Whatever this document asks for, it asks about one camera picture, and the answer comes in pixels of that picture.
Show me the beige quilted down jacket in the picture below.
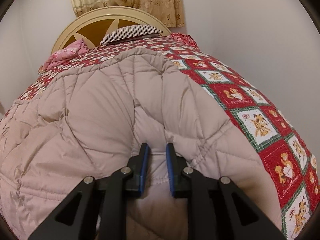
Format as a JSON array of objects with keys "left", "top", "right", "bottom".
[{"left": 1, "top": 49, "right": 281, "bottom": 239}]

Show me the striped pillow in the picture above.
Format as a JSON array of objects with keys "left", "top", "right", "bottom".
[{"left": 100, "top": 24, "right": 163, "bottom": 46}]

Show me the red teddy bear quilt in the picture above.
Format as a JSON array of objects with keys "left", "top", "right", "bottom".
[{"left": 15, "top": 36, "right": 319, "bottom": 239}]

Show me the pink folded blanket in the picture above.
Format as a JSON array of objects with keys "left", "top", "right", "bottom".
[{"left": 39, "top": 39, "right": 89, "bottom": 73}]

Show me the cream round wooden headboard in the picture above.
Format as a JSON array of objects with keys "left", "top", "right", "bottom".
[{"left": 52, "top": 6, "right": 171, "bottom": 52}]

